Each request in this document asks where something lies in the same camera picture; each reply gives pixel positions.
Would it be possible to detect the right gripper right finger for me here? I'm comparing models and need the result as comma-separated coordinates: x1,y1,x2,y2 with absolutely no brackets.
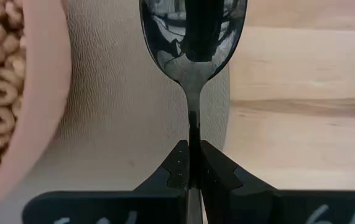
200,139,355,224

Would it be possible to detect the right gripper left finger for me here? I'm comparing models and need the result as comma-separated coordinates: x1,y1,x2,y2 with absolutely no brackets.
21,139,191,224

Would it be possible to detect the shiny metal spoon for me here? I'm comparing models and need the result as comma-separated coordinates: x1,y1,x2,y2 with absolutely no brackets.
138,0,248,224

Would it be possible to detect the small pink plate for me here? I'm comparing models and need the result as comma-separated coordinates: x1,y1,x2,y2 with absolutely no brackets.
0,0,73,218

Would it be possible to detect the tan round placemat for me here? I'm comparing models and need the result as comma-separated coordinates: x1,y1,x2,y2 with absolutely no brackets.
0,0,231,224

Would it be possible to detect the oat ring cereal heap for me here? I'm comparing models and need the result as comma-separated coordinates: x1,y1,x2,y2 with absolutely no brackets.
0,0,27,190

